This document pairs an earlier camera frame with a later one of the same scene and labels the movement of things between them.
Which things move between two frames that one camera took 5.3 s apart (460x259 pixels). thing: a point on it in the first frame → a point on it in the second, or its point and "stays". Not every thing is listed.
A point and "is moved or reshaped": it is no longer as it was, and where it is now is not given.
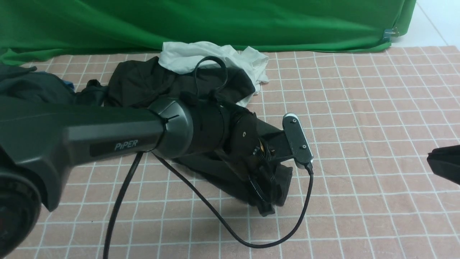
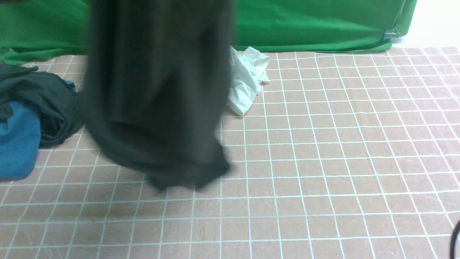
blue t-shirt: x=69 y=83 is moved or reshaped
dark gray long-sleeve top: x=138 y=80 → x=158 y=86
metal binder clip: x=389 y=33 stays
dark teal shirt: x=22 y=82 stays
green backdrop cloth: x=29 y=27 stays
